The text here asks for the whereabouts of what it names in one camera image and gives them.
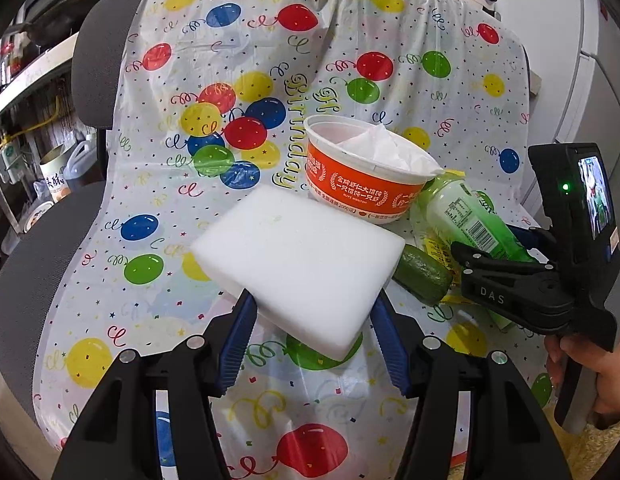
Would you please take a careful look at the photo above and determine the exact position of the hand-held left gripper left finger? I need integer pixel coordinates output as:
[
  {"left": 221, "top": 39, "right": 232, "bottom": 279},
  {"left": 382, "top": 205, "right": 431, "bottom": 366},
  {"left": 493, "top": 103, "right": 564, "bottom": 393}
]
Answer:
[{"left": 60, "top": 290, "right": 261, "bottom": 480}]

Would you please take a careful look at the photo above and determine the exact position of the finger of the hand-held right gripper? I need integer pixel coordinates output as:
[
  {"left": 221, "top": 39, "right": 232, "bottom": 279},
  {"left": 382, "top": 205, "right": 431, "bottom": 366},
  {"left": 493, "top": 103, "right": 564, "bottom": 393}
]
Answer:
[
  {"left": 507, "top": 225, "right": 559, "bottom": 262},
  {"left": 450, "top": 241, "right": 574, "bottom": 333}
]

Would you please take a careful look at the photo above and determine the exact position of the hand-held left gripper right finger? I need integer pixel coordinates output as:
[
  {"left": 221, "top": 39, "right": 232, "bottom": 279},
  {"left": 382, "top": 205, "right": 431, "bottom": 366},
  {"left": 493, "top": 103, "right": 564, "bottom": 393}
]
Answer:
[{"left": 371, "top": 292, "right": 575, "bottom": 480}]

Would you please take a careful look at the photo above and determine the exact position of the green plastic bottle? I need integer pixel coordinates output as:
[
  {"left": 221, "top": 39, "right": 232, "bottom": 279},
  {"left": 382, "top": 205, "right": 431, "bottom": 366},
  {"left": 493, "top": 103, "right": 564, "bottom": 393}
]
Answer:
[{"left": 417, "top": 170, "right": 538, "bottom": 266}]

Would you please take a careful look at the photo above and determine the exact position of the white foam sponge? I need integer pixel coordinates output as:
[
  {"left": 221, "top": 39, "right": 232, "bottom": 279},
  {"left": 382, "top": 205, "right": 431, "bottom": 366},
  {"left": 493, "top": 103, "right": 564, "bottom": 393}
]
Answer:
[{"left": 190, "top": 184, "right": 407, "bottom": 363}]

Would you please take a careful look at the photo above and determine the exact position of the person's right forearm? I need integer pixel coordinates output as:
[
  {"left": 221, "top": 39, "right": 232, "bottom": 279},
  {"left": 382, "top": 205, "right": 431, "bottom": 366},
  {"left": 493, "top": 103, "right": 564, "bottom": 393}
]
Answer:
[{"left": 554, "top": 410, "right": 620, "bottom": 480}]

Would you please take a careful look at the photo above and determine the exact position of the person's right hand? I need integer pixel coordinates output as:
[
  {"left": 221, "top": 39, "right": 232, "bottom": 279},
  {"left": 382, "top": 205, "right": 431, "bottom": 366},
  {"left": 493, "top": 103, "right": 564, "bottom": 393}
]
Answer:
[{"left": 544, "top": 332, "right": 620, "bottom": 431}]

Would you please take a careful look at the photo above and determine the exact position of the dark green sponge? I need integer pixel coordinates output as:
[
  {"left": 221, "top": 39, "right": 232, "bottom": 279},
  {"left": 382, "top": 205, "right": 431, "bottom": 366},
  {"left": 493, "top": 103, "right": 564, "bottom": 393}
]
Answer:
[{"left": 392, "top": 245, "right": 453, "bottom": 306}]

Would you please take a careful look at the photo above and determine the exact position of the green drink bottle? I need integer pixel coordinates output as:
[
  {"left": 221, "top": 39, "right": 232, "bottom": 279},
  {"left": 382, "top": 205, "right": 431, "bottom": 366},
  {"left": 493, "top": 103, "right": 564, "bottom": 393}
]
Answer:
[{"left": 410, "top": 200, "right": 520, "bottom": 333}]

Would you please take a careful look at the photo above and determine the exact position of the orange instant noodle bowl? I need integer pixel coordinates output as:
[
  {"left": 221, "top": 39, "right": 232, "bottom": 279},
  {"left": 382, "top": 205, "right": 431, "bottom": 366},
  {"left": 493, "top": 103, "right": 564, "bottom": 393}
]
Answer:
[{"left": 305, "top": 114, "right": 443, "bottom": 223}]

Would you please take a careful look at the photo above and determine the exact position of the grey refrigerator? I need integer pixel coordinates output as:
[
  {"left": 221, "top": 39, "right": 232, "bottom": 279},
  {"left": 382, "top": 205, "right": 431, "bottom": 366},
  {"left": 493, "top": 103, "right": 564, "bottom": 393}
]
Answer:
[{"left": 490, "top": 0, "right": 620, "bottom": 211}]

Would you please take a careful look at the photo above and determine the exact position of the white crumpled paper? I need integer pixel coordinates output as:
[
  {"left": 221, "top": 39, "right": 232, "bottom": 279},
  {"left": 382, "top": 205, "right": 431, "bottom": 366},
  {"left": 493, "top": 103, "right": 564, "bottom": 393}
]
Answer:
[{"left": 335, "top": 125, "right": 441, "bottom": 173}]

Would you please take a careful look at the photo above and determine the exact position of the balloon print plastic cover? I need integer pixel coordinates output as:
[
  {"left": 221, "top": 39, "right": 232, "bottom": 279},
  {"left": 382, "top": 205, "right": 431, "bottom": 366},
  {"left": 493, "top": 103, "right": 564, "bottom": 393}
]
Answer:
[{"left": 37, "top": 0, "right": 555, "bottom": 480}]

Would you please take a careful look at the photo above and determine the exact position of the black office chair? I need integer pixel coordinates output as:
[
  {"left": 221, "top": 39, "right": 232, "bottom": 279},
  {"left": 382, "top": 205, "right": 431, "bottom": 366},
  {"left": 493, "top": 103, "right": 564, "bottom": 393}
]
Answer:
[{"left": 0, "top": 0, "right": 543, "bottom": 441}]

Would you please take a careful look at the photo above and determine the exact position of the white plate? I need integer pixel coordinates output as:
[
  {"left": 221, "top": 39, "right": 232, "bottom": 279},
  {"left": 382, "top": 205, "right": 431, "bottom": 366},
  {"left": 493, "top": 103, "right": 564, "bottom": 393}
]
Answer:
[{"left": 22, "top": 200, "right": 56, "bottom": 233}]

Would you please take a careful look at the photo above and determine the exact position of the white detergent jug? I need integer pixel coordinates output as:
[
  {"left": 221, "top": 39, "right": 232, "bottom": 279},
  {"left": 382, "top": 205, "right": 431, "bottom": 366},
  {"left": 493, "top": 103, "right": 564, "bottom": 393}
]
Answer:
[{"left": 65, "top": 132, "right": 108, "bottom": 193}]

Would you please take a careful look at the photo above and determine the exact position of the printed tin can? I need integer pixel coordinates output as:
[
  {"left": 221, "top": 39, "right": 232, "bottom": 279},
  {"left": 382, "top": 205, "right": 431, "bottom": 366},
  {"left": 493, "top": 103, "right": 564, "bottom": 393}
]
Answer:
[{"left": 37, "top": 142, "right": 73, "bottom": 206}]

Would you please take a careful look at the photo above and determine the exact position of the white kitchen counter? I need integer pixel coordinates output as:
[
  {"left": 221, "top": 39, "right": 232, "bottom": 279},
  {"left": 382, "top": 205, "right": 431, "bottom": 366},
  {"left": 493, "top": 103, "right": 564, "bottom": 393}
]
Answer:
[{"left": 0, "top": 45, "right": 76, "bottom": 126}]

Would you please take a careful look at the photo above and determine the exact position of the green white wall socket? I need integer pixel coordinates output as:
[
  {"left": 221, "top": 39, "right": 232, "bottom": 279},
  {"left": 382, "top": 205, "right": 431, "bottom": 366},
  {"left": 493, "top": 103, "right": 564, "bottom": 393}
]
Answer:
[{"left": 0, "top": 140, "right": 21, "bottom": 186}]

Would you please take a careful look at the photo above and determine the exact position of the yellow gas hose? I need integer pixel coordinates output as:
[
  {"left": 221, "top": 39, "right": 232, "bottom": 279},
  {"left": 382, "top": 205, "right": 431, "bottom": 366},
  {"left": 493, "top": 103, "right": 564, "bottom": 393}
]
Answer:
[{"left": 0, "top": 95, "right": 61, "bottom": 157}]

